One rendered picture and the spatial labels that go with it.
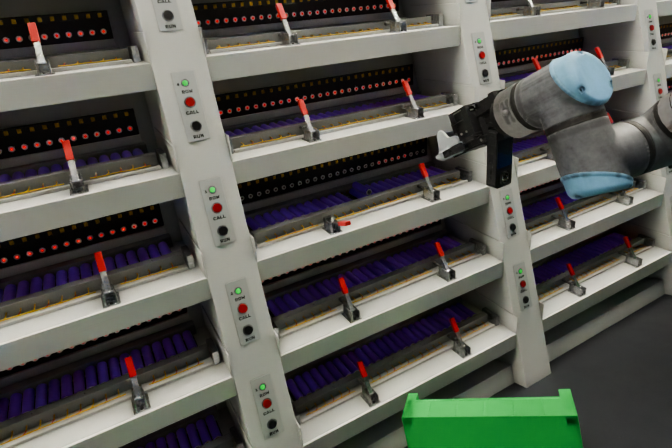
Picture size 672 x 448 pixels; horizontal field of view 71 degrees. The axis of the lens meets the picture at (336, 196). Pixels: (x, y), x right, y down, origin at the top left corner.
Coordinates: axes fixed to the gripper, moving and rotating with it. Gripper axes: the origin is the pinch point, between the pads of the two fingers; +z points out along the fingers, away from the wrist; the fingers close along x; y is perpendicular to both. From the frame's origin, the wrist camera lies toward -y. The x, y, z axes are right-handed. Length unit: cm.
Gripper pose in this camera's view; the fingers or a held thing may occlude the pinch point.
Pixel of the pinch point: (447, 157)
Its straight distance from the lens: 105.2
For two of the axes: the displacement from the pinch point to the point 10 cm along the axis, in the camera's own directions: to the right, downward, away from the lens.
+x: -8.7, 2.5, -4.3
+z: -3.8, 2.1, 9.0
